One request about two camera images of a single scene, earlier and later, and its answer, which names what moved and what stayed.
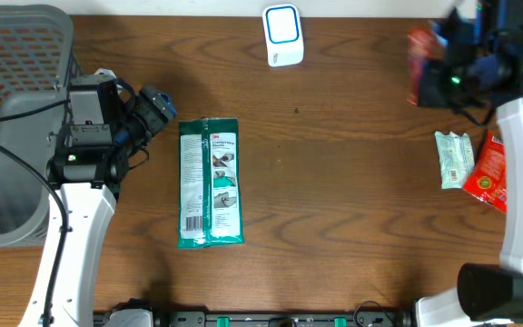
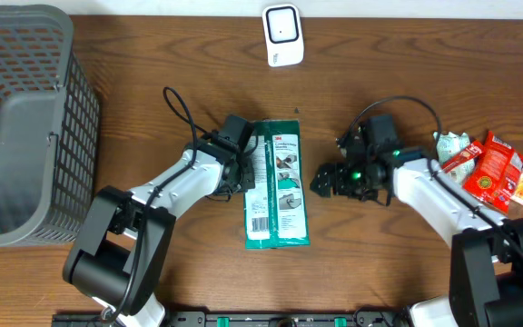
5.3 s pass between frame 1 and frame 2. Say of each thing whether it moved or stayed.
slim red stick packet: moved
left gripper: moved
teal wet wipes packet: stayed
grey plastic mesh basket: stayed
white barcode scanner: stayed
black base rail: stayed
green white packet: moved
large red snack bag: stayed
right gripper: moved
